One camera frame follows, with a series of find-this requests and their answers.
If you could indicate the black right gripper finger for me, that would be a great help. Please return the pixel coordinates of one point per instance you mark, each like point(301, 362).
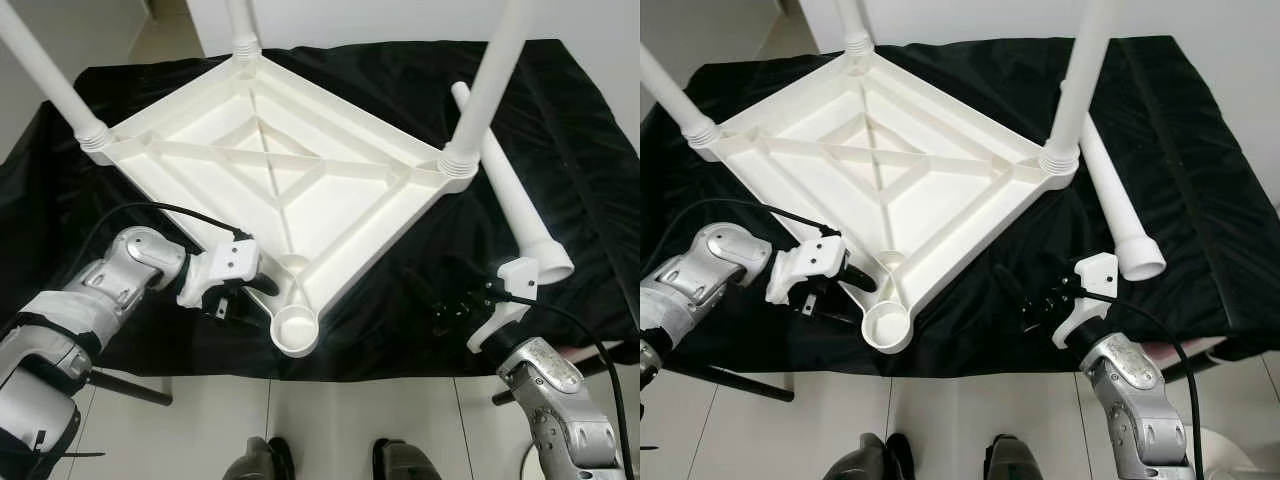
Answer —
point(1015, 282)
point(425, 282)

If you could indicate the white rounded plastic object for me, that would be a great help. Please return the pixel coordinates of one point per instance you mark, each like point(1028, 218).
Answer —
point(1220, 455)
point(530, 462)

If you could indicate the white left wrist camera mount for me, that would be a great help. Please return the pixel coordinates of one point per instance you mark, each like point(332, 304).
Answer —
point(225, 262)
point(815, 258)

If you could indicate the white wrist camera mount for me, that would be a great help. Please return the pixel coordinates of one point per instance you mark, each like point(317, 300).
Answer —
point(515, 275)
point(225, 262)
point(1098, 272)
point(815, 258)

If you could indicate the grey left robot foot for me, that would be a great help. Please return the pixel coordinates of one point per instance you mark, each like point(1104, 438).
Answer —
point(865, 458)
point(255, 460)

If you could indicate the black cloth table cover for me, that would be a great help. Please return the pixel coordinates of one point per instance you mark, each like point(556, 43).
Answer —
point(580, 150)
point(1200, 150)

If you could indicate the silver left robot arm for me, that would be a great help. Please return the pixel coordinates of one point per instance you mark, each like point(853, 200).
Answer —
point(120, 270)
point(720, 255)

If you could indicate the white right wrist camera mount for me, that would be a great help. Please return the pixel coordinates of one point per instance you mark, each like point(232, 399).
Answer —
point(515, 275)
point(1098, 272)

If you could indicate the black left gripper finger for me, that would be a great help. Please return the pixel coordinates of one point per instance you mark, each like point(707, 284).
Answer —
point(264, 284)
point(860, 278)

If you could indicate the black metal table leg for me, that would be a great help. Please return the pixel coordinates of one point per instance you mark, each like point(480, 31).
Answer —
point(1185, 370)
point(745, 383)
point(505, 397)
point(130, 388)

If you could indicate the grey right robot foot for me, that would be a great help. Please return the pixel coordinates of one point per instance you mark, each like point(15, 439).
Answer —
point(1015, 458)
point(405, 460)

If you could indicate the grey robot foot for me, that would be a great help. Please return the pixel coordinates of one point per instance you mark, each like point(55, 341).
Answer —
point(405, 460)
point(255, 460)
point(1015, 458)
point(865, 458)

